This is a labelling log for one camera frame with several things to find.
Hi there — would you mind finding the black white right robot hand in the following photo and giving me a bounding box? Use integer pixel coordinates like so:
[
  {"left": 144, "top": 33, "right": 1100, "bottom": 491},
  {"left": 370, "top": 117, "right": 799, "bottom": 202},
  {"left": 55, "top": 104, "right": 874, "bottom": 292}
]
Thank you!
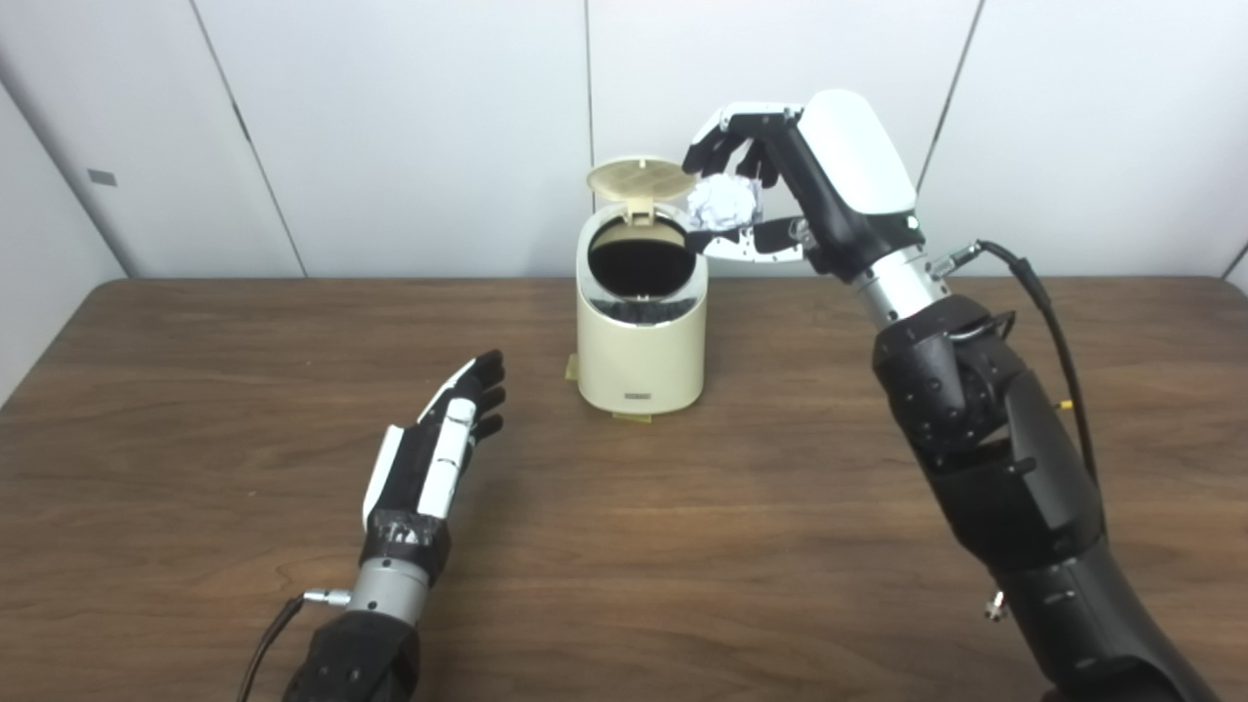
[{"left": 682, "top": 90, "right": 923, "bottom": 282}]

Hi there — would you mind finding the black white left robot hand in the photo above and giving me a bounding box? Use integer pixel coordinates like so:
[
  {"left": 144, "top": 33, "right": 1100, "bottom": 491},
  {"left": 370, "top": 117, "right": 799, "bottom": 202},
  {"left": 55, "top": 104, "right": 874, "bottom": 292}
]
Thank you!
[{"left": 361, "top": 351, "right": 508, "bottom": 588}]

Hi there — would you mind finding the white paper ball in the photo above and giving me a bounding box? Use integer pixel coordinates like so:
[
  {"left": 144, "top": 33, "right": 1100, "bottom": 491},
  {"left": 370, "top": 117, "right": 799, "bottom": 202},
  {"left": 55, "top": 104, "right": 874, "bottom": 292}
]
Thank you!
[{"left": 687, "top": 175, "right": 762, "bottom": 234}]

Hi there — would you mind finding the round cream bin lid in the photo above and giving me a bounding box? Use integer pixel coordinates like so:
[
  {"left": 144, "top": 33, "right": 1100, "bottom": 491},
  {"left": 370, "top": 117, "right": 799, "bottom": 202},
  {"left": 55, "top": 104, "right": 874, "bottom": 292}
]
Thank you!
[{"left": 586, "top": 156, "right": 697, "bottom": 228}]

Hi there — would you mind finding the cream-colored desktop bin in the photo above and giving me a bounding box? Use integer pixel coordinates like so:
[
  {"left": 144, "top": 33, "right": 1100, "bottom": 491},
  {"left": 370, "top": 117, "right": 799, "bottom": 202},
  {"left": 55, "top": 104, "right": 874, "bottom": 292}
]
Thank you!
[{"left": 575, "top": 156, "right": 709, "bottom": 416}]

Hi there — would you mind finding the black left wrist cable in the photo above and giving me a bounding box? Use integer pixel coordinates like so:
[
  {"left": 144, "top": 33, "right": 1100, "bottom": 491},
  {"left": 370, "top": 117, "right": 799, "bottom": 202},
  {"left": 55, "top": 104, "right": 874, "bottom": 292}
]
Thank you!
[{"left": 234, "top": 588, "right": 353, "bottom": 702}]

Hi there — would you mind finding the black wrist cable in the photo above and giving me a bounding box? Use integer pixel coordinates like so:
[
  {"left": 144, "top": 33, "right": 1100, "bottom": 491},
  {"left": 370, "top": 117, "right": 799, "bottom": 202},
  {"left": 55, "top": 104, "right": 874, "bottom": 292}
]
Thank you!
[
  {"left": 926, "top": 239, "right": 1105, "bottom": 488},
  {"left": 234, "top": 588, "right": 353, "bottom": 702}
]

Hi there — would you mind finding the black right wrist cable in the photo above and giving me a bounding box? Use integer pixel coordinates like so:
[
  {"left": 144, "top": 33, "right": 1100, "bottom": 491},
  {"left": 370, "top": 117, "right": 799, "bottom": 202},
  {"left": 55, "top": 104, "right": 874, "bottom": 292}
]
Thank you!
[{"left": 926, "top": 239, "right": 1105, "bottom": 488}]

